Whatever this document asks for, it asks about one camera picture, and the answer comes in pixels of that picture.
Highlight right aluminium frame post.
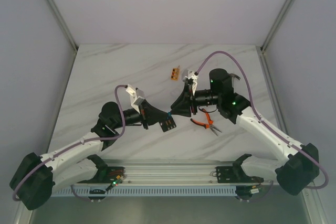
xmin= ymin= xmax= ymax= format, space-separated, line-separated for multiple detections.
xmin=260 ymin=0 xmax=295 ymax=53

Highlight orange fuse holder block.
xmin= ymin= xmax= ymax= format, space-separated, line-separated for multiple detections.
xmin=171 ymin=66 xmax=180 ymax=81

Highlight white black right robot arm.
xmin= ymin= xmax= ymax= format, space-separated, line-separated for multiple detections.
xmin=171 ymin=68 xmax=319 ymax=196

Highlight black fuse box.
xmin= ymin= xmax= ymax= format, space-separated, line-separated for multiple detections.
xmin=159 ymin=117 xmax=176 ymax=132

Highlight aluminium corner frame post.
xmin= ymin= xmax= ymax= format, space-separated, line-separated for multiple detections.
xmin=46 ymin=0 xmax=79 ymax=53

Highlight aluminium mounting rail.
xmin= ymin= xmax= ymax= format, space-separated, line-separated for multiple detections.
xmin=70 ymin=158 xmax=274 ymax=185

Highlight white slotted cable duct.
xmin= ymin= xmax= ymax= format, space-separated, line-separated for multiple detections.
xmin=52 ymin=185 xmax=237 ymax=198

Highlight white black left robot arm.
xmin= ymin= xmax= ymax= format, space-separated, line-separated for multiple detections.
xmin=9 ymin=100 xmax=169 ymax=210

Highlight black handled claw hammer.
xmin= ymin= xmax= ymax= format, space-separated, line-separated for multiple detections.
xmin=229 ymin=73 xmax=240 ymax=81

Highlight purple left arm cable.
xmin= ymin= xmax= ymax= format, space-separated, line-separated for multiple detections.
xmin=12 ymin=84 xmax=129 ymax=204

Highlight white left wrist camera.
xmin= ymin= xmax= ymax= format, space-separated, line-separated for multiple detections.
xmin=126 ymin=84 xmax=145 ymax=113

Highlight orange handled needle-nose pliers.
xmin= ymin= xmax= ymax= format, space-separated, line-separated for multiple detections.
xmin=190 ymin=109 xmax=221 ymax=136

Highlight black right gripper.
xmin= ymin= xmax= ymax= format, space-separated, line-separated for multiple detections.
xmin=170 ymin=82 xmax=221 ymax=118

